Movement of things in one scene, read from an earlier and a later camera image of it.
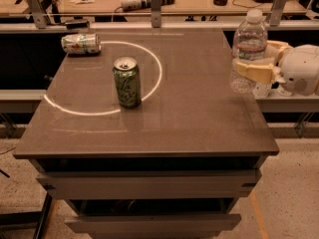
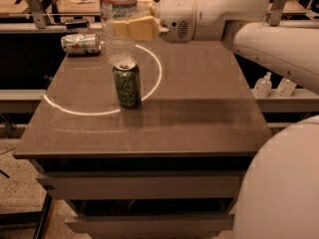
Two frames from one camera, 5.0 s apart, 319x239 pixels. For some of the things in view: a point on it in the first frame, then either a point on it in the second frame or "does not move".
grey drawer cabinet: [179, 165] does not move
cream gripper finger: [256, 72] → [141, 29]
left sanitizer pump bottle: [261, 90] does not move
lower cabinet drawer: [159, 226] does not move
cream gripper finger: [276, 50] → [145, 7]
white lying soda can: [82, 44] does not move
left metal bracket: [34, 3] does not move
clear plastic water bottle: [250, 44] → [118, 14]
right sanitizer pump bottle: [283, 92] does not move
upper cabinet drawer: [149, 184] does not move
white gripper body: [299, 69] → [175, 19]
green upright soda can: [128, 81] does not move
